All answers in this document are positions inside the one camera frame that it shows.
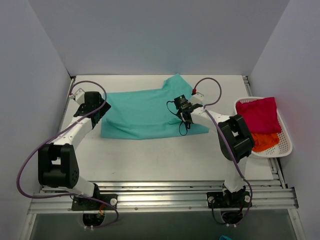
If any teal t-shirt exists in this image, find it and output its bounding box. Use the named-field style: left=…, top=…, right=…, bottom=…
left=100, top=74, right=209, bottom=140

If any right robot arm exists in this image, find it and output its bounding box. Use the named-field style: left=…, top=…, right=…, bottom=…
left=172, top=92, right=255, bottom=207

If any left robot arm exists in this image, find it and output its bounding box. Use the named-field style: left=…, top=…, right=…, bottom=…
left=38, top=89, right=111, bottom=210

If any white plastic basket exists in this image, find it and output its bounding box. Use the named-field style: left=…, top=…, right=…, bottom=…
left=234, top=96, right=293, bottom=159

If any magenta t-shirt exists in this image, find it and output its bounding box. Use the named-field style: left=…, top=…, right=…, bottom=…
left=235, top=97, right=282, bottom=134

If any orange t-shirt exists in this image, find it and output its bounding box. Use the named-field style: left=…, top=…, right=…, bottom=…
left=251, top=133, right=280, bottom=152

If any teal object at bottom edge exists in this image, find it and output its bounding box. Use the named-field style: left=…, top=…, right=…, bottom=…
left=219, top=235, right=231, bottom=240

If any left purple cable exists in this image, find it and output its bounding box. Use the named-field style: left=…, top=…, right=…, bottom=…
left=16, top=80, right=120, bottom=229

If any purple cable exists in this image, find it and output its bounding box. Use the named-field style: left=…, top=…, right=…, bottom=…
left=193, top=77, right=253, bottom=226
left=16, top=80, right=120, bottom=229

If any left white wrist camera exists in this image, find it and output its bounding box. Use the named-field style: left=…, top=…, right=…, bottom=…
left=68, top=88, right=86, bottom=105

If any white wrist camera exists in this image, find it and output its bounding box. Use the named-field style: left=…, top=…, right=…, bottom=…
left=189, top=88, right=204, bottom=106
left=68, top=88, right=86, bottom=105

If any black looped cable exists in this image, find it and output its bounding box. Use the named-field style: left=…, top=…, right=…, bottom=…
left=166, top=99, right=192, bottom=137

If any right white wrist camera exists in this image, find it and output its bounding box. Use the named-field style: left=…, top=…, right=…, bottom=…
left=189, top=88, right=204, bottom=106

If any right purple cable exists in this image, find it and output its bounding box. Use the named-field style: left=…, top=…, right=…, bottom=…
left=193, top=77, right=253, bottom=226

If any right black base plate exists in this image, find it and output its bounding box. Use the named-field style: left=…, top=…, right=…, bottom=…
left=206, top=190, right=252, bottom=209

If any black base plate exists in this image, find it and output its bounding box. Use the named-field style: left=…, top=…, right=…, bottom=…
left=71, top=193, right=118, bottom=211
left=206, top=190, right=252, bottom=209

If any aluminium mounting rail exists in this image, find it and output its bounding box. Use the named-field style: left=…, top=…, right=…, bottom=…
left=28, top=178, right=299, bottom=214

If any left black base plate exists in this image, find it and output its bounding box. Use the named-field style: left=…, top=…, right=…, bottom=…
left=71, top=193, right=118, bottom=211

